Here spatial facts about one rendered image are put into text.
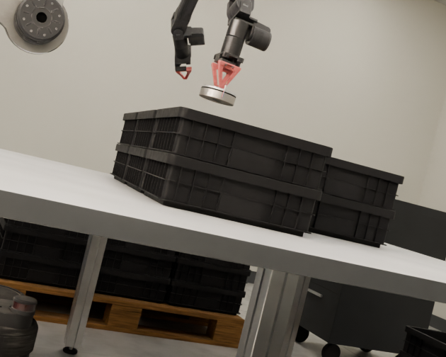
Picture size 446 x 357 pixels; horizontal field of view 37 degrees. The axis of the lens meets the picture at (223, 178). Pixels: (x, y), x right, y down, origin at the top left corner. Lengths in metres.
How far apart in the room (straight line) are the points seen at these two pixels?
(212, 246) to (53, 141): 3.96
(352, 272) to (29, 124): 3.96
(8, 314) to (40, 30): 0.84
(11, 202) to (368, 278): 0.65
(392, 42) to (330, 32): 0.63
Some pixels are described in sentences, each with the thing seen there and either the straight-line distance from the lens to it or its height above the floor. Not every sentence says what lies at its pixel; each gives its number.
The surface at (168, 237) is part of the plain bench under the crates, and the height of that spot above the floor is 0.68.
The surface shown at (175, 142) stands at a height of 0.85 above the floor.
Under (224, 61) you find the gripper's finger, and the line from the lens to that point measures 1.92.
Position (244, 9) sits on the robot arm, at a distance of 1.99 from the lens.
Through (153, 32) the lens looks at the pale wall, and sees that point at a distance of 5.22.
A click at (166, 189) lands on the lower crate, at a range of 1.55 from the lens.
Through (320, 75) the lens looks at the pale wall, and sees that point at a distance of 5.77.
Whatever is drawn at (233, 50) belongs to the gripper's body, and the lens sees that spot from 1.95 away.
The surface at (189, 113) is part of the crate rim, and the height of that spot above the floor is 0.92.
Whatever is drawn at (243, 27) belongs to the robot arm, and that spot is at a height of 1.22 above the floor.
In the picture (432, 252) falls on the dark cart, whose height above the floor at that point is 0.67.
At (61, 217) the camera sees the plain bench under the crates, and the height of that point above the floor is 0.68.
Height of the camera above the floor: 0.80
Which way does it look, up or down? level
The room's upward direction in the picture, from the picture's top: 14 degrees clockwise
